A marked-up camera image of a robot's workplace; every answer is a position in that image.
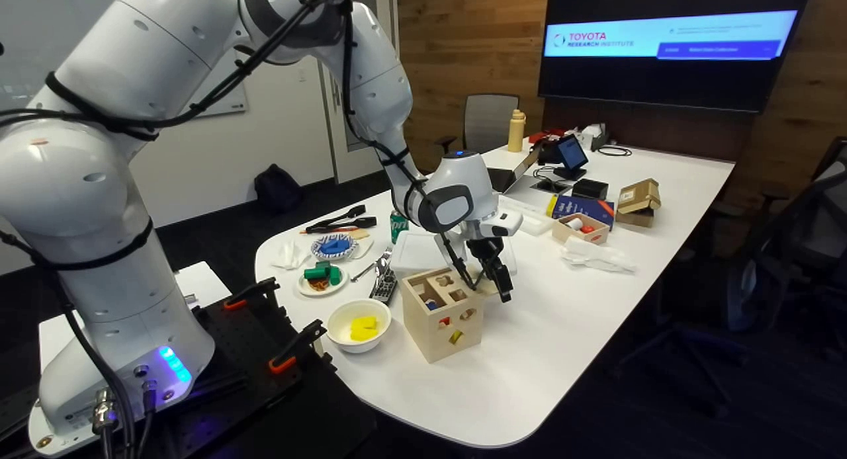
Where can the grey office chair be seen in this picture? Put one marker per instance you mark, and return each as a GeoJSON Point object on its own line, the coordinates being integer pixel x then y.
{"type": "Point", "coordinates": [490, 122]}

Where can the wooden toy box lid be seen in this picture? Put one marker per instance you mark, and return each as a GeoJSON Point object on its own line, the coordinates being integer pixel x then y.
{"type": "Point", "coordinates": [423, 284]}

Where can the black and orange clamp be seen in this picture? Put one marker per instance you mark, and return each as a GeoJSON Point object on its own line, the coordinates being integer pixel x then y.
{"type": "Point", "coordinates": [298, 343]}
{"type": "Point", "coordinates": [255, 292]}

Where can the blue patterned plate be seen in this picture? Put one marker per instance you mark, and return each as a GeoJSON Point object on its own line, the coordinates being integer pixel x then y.
{"type": "Point", "coordinates": [317, 250]}

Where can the white toy cylinder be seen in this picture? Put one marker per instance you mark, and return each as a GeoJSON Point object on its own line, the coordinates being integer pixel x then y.
{"type": "Point", "coordinates": [574, 223]}

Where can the white plastic bag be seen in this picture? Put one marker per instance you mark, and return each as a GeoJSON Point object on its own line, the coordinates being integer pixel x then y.
{"type": "Point", "coordinates": [595, 255]}

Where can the wooden toy box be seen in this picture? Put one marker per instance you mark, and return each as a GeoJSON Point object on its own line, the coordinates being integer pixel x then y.
{"type": "Point", "coordinates": [440, 340]}

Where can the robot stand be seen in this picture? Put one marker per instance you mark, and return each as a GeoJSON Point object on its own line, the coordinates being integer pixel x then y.
{"type": "Point", "coordinates": [251, 353]}

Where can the small white plate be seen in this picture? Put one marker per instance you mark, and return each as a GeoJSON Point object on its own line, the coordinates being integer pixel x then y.
{"type": "Point", "coordinates": [334, 288]}

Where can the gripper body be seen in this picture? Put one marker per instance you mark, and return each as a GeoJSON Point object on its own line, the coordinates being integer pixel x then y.
{"type": "Point", "coordinates": [485, 249]}

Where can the wooden tray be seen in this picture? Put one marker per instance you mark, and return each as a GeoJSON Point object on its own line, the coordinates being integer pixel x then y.
{"type": "Point", "coordinates": [562, 233]}

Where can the black tongs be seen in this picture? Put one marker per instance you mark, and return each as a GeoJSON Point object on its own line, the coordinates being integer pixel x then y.
{"type": "Point", "coordinates": [344, 215]}

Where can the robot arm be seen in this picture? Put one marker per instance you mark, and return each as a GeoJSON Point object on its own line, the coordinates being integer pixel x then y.
{"type": "Point", "coordinates": [132, 69]}

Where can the black remote control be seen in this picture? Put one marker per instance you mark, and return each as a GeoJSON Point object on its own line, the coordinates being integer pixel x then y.
{"type": "Point", "coordinates": [384, 288]}

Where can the white tray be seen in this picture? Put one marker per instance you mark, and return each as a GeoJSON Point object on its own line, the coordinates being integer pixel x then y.
{"type": "Point", "coordinates": [533, 217]}

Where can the silver cutlery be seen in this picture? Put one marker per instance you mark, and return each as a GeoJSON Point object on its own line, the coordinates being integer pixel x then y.
{"type": "Point", "coordinates": [380, 260]}

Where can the blue box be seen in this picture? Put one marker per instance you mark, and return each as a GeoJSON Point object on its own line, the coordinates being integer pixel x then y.
{"type": "Point", "coordinates": [585, 209]}

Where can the open cardboard box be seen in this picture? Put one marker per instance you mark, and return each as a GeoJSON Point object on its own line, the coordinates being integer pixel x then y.
{"type": "Point", "coordinates": [638, 194]}

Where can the black spatula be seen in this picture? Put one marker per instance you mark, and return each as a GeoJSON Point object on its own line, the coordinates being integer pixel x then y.
{"type": "Point", "coordinates": [351, 224]}

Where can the clear plastic container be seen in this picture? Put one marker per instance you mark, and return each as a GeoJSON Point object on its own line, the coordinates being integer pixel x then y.
{"type": "Point", "coordinates": [417, 250]}

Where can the black bag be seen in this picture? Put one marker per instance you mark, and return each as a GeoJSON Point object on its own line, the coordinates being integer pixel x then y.
{"type": "Point", "coordinates": [278, 189]}

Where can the blue toy piece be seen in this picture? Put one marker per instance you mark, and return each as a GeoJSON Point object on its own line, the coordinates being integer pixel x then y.
{"type": "Point", "coordinates": [335, 247]}

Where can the small tablet display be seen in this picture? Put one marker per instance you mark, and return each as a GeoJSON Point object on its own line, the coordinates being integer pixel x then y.
{"type": "Point", "coordinates": [570, 153]}

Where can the dark office chair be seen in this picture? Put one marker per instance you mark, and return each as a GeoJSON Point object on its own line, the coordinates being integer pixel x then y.
{"type": "Point", "coordinates": [781, 260]}

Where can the yellow toy blocks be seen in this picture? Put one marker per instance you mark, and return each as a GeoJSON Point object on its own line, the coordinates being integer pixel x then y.
{"type": "Point", "coordinates": [364, 328]}

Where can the small black box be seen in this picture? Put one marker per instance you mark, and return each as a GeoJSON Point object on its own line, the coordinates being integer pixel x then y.
{"type": "Point", "coordinates": [590, 188]}

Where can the green toy blocks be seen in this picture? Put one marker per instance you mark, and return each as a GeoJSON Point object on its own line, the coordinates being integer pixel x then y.
{"type": "Point", "coordinates": [321, 272]}

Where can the large wall screen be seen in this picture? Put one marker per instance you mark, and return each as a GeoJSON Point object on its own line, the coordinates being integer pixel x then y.
{"type": "Point", "coordinates": [675, 75]}

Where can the brown toy food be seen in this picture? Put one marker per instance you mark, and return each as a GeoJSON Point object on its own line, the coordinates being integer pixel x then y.
{"type": "Point", "coordinates": [318, 285]}

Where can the laptop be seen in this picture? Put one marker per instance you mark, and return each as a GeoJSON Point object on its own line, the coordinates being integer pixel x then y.
{"type": "Point", "coordinates": [509, 174]}

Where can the crumpled white napkin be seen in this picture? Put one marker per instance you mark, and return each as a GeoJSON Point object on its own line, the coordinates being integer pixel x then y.
{"type": "Point", "coordinates": [289, 255]}

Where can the green drink can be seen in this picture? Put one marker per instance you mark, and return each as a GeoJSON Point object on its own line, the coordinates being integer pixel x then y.
{"type": "Point", "coordinates": [398, 227]}

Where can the yellow bottle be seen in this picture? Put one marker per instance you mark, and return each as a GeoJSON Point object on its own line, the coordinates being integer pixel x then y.
{"type": "Point", "coordinates": [516, 131]}

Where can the white bowl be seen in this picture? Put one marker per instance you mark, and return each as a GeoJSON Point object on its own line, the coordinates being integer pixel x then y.
{"type": "Point", "coordinates": [341, 333]}

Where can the orange pencil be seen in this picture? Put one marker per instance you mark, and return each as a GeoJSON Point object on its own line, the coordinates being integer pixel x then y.
{"type": "Point", "coordinates": [327, 231]}

